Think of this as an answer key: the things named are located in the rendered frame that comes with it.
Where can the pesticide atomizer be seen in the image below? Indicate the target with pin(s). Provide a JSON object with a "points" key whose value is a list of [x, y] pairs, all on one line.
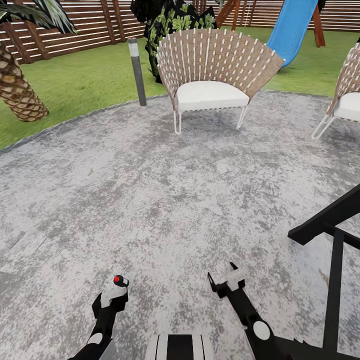
{"points": [[119, 281]]}

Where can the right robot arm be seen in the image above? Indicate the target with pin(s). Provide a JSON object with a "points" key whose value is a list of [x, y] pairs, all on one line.
{"points": [[259, 334]]}

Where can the charcoal grill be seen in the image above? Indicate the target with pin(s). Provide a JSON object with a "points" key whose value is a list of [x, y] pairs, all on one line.
{"points": [[326, 221]]}

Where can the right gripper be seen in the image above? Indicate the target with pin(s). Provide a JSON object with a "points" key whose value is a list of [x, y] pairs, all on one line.
{"points": [[234, 296]]}

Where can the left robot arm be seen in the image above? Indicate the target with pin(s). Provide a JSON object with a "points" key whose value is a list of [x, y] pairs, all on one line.
{"points": [[100, 345]]}

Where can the garden chair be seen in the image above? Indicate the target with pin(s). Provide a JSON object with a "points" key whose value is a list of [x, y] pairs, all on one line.
{"points": [[213, 69], [345, 104]]}

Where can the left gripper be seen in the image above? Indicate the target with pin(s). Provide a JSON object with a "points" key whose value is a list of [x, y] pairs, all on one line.
{"points": [[117, 304]]}

